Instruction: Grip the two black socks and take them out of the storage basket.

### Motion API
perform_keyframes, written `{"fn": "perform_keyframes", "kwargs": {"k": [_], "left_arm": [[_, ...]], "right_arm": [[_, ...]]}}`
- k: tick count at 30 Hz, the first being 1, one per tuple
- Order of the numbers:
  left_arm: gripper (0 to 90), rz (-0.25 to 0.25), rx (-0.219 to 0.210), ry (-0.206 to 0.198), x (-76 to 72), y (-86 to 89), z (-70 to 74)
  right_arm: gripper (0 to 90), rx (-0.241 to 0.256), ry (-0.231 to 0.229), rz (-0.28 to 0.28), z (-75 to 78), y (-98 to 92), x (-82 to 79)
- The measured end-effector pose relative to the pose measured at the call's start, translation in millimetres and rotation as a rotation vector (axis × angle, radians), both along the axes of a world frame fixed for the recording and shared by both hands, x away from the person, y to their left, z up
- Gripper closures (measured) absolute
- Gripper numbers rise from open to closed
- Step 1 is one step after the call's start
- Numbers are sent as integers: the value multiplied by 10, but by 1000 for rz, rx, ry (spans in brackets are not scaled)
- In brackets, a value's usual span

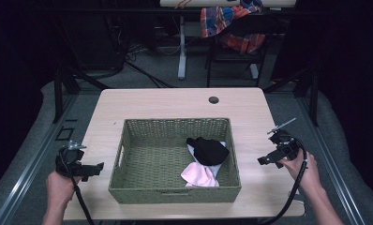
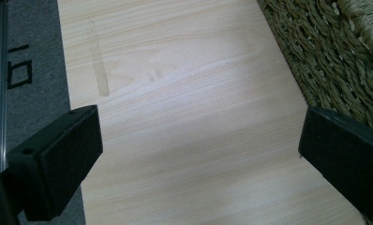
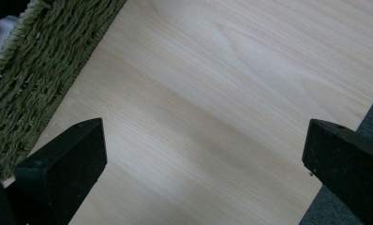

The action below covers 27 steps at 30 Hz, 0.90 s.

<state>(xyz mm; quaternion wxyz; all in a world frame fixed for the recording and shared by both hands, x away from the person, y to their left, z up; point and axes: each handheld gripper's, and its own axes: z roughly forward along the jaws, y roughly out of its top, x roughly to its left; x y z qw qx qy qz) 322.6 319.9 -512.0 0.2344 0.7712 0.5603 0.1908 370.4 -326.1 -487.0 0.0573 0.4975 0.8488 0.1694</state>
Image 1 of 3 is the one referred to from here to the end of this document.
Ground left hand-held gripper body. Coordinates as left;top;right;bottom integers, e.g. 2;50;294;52
55;140;97;179

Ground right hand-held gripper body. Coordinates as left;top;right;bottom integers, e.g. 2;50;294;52
266;117;302;161

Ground person's left hand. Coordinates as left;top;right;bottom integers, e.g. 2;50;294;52
46;170;82;207

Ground person's right hand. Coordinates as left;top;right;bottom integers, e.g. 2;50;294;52
278;151;323;192

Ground green woven basket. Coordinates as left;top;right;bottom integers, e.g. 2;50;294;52
108;117;243;205

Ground black metal stand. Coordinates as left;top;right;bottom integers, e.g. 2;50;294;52
51;62;112;124
262;62;321;128

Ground black cloth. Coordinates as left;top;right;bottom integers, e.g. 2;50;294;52
186;136;231;167

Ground pink cloth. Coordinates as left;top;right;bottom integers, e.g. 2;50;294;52
180;161;220;188

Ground black chair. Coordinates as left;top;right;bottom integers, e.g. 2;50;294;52
204;12;272;89

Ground white-legged desk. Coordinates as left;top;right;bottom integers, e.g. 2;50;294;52
158;0;297;81

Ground plaid shirt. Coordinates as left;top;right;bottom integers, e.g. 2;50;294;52
200;0;267;56

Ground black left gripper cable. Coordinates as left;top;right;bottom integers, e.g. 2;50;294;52
56;149;96;225

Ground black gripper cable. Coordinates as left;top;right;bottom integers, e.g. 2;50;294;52
56;149;96;225
259;136;309;225

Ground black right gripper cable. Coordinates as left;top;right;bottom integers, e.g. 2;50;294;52
259;136;309;225

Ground aluminium floor rail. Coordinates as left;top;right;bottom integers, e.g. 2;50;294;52
0;93;80;225
295;96;366;225

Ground black floor cables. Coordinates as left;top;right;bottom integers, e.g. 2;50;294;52
103;18;178;89

